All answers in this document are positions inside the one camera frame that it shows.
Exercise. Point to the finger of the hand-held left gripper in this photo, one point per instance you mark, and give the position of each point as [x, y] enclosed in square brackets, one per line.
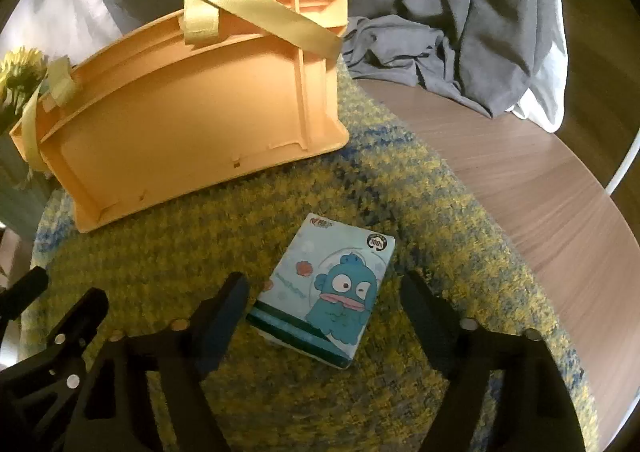
[77, 314]
[25, 288]

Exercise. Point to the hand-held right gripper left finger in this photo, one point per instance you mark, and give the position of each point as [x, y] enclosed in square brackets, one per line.
[220, 332]

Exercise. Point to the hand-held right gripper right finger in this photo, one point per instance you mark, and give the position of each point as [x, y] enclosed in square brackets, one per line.
[430, 327]

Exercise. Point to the blue cartoon tissue pack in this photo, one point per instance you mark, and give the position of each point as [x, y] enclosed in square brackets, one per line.
[325, 292]

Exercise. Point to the yellow plaid blanket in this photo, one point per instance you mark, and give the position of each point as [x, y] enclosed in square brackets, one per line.
[425, 232]

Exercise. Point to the white curved pole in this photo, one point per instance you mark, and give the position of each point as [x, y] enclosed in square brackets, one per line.
[625, 164]

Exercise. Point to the pale pink curtain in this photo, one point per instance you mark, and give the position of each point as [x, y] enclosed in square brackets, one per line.
[50, 17]

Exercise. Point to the white sheer curtain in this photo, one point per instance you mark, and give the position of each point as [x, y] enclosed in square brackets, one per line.
[550, 82]

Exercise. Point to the wide grey curtain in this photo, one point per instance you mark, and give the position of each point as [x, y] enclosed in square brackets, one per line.
[450, 7]

